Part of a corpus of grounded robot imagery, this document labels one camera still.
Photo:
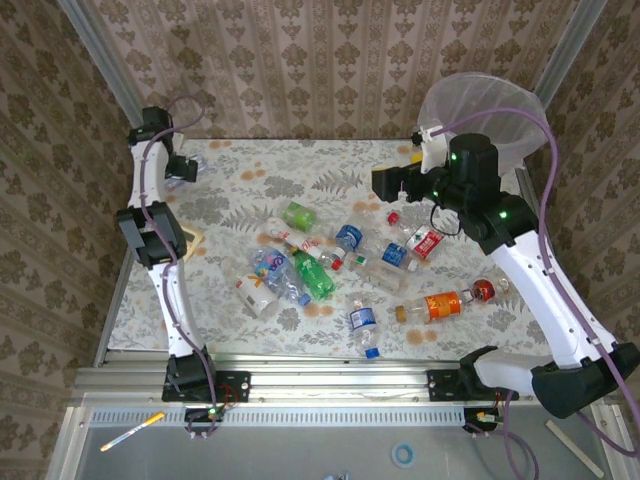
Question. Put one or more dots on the clear bottle dark blue cap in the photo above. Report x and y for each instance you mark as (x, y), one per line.
(202, 164)

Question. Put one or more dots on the Pocari Sweat clear bottle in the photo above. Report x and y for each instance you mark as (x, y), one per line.
(348, 237)

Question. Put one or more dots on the clear bottle green white label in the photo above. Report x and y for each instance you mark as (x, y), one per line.
(372, 270)

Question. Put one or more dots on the milky white bottle red print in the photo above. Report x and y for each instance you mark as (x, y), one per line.
(300, 241)

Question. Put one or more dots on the green plastic bottle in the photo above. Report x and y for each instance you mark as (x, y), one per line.
(315, 275)

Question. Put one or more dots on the orange label bottle tan cap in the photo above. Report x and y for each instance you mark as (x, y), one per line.
(442, 305)

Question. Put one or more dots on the bottle colourful label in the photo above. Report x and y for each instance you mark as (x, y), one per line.
(275, 267)

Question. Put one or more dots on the bottle with white orange label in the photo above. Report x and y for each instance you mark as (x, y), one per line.
(256, 296)

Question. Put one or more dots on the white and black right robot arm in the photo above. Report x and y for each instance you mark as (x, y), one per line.
(540, 300)

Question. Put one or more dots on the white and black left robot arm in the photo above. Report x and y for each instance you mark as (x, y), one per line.
(176, 310)

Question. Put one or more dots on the translucent pink bin liner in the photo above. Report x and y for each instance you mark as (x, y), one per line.
(480, 95)

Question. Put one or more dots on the clear bottle with red cap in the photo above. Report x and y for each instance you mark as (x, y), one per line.
(394, 217)

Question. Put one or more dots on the yellow calculator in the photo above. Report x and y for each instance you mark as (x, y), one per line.
(192, 239)

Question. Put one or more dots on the floral patterned tablecloth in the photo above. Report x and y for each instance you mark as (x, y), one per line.
(260, 150)

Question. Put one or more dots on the small clear glass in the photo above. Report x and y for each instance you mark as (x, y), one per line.
(504, 286)

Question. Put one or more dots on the small red can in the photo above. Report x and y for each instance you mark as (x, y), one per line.
(484, 291)

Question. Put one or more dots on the small controller board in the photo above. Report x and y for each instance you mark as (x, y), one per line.
(482, 417)
(207, 414)

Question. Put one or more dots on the yellow and white pen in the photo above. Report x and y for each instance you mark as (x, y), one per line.
(132, 431)

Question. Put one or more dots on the blue tape roll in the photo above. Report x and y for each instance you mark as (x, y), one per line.
(394, 455)

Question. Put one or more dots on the white flat stick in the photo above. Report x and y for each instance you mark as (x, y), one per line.
(565, 439)

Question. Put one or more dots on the small metal clamp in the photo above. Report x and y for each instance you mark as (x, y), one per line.
(340, 476)

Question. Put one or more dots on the aluminium frame post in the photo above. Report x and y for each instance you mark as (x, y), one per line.
(114, 75)
(570, 50)

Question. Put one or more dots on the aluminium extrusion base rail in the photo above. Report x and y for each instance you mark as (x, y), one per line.
(340, 382)

